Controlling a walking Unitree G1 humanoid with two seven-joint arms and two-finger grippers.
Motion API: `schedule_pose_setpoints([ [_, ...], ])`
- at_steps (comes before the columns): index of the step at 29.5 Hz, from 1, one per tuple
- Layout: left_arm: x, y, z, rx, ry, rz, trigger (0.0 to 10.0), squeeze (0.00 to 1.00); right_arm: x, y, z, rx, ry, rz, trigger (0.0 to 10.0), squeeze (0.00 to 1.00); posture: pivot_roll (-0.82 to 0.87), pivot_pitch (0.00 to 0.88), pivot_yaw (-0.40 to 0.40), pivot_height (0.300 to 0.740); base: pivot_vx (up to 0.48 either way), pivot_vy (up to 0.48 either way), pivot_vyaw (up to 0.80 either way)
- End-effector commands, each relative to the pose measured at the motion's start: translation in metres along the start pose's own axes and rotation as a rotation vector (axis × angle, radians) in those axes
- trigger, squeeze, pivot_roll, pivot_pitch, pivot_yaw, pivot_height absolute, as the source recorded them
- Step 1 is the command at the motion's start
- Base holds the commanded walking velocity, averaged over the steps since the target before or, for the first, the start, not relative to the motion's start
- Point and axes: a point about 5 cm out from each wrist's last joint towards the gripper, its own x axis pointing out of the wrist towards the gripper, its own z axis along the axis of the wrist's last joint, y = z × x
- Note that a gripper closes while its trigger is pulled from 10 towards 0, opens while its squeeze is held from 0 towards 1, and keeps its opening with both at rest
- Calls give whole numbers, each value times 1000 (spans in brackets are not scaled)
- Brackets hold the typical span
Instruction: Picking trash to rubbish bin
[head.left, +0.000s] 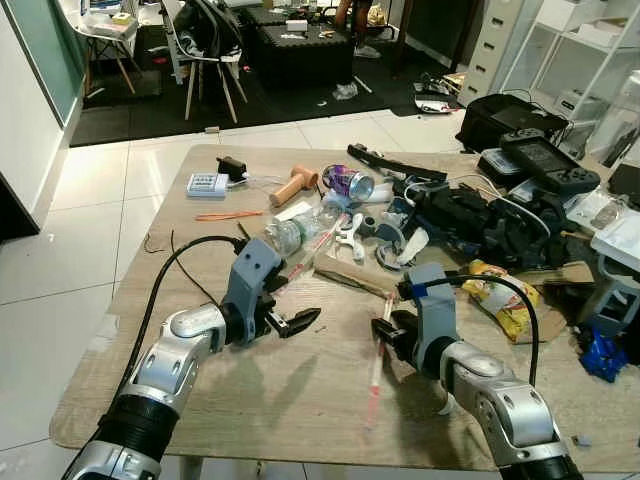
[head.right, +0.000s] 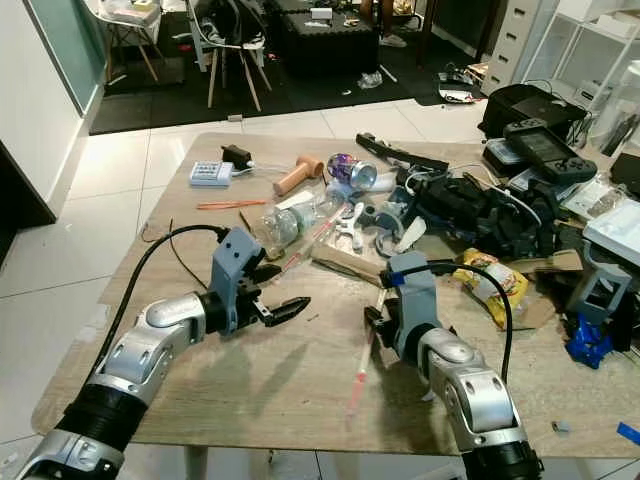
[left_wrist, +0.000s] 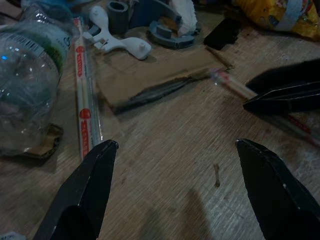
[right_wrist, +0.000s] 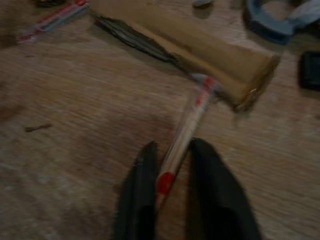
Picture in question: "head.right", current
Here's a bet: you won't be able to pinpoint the clear tube with red line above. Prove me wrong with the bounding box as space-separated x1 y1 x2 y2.
345 290 389 419
282 213 339 273

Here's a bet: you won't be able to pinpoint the flat wooden stick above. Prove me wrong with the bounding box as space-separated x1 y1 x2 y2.
310 247 386 289

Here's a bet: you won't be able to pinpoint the light wooden table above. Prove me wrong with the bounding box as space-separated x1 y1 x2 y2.
30 131 640 461

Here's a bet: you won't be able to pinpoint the crushed clear plastic bottle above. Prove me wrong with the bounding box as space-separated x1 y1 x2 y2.
255 195 346 251

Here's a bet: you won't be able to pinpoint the white plastic tool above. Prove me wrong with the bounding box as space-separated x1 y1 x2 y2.
335 202 366 251

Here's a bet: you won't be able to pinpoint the thin orange stick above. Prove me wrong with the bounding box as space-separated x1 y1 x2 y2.
196 199 268 211

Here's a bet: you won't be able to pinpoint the yellow snack bag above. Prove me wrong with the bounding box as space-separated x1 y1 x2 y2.
452 248 529 329

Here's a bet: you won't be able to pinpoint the purple drink can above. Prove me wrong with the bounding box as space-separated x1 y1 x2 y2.
326 153 379 191

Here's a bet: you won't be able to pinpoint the black gear pile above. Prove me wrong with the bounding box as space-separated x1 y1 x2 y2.
400 165 566 261

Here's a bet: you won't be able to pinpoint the black power adapter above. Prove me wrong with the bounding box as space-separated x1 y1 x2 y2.
220 144 254 171

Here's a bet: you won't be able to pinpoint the long black bar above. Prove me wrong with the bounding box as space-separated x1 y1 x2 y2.
355 131 451 173

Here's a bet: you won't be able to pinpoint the brown cardboard piece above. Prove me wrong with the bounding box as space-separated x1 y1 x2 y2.
510 248 586 331

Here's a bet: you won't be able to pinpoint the black floor mat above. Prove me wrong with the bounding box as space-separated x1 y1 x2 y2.
88 15 491 136

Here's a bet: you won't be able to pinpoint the flat white red packet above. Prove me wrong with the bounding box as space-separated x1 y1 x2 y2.
438 85 476 104

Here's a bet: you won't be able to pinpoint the black handheld console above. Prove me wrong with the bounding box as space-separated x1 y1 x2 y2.
503 118 598 186

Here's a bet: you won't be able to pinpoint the clear plastic bag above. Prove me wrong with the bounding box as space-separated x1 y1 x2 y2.
560 175 631 221

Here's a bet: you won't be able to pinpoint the flat white box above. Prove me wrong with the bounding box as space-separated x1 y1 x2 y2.
582 198 640 266

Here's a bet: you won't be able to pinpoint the white chair with wooden legs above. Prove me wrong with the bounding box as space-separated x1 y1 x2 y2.
97 0 163 85
188 0 266 113

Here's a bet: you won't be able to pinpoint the black storage crate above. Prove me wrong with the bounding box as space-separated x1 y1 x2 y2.
265 0 381 76

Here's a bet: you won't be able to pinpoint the black jacket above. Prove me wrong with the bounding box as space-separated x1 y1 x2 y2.
193 0 261 49

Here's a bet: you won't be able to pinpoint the person's bare legs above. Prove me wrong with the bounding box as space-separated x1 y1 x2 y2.
360 0 409 49

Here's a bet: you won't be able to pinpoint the white drawer cabinet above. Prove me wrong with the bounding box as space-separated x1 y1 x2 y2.
480 0 541 96

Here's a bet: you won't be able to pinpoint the white shelf unit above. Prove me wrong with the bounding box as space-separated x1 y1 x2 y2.
520 0 640 156

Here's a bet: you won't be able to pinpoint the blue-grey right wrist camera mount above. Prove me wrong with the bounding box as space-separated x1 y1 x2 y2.
388 251 441 361

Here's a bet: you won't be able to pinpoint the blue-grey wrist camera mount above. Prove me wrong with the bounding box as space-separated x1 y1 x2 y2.
388 251 441 361
210 227 266 336

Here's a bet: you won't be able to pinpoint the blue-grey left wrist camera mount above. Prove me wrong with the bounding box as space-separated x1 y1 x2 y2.
210 227 266 336

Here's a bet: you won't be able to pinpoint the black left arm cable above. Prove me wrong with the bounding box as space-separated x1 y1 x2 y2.
95 224 231 381

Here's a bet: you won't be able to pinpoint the tan wooden handle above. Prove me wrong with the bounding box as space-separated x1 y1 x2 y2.
275 154 326 198

